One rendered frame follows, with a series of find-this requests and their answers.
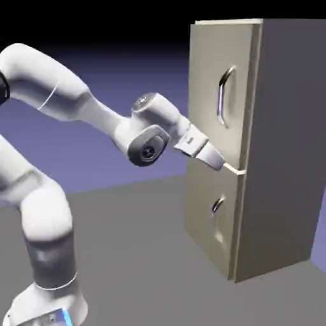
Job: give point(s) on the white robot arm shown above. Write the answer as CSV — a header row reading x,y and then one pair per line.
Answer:
x,y
63,91

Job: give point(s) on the beige cabinet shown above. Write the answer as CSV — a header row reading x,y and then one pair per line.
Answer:
x,y
280,152

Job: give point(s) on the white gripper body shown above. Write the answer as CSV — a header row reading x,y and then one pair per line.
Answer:
x,y
210,154

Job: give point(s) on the short beige cabinet door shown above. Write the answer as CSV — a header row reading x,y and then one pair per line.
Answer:
x,y
203,224

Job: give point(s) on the tall beige cabinet door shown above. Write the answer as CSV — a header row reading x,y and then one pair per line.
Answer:
x,y
208,89

